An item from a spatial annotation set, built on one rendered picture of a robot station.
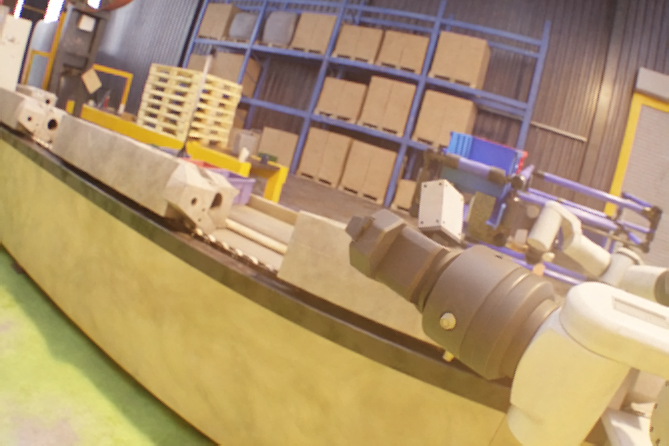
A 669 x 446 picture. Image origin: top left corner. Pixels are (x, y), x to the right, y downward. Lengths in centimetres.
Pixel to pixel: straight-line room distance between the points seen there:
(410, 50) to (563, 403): 1073
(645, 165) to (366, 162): 729
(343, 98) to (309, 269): 1012
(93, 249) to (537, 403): 181
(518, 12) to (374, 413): 1188
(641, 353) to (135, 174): 161
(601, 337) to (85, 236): 191
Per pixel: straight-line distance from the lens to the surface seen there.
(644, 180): 1177
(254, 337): 133
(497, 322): 30
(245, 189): 225
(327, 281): 116
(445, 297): 32
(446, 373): 112
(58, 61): 681
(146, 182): 162
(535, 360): 30
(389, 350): 114
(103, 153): 189
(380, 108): 1077
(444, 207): 38
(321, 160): 1122
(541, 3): 1261
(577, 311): 28
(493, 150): 129
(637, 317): 30
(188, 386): 163
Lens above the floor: 122
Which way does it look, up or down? 7 degrees down
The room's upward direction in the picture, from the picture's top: 16 degrees clockwise
